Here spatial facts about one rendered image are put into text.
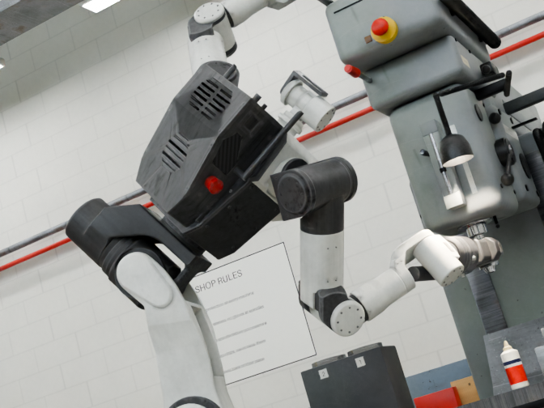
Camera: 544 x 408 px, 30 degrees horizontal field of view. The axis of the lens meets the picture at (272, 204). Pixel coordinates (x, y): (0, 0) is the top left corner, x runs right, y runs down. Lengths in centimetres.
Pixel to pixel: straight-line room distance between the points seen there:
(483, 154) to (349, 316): 54
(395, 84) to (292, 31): 513
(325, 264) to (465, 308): 86
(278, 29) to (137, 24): 127
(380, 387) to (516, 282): 55
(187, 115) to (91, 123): 622
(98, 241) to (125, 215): 8
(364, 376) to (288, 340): 479
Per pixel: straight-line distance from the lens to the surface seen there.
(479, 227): 243
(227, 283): 749
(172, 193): 207
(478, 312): 283
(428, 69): 241
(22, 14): 580
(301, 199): 197
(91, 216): 223
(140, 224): 218
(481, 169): 237
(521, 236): 281
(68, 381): 829
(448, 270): 219
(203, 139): 204
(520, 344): 277
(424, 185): 241
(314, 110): 219
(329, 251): 205
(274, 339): 732
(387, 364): 248
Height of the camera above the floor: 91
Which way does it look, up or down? 14 degrees up
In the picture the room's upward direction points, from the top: 16 degrees counter-clockwise
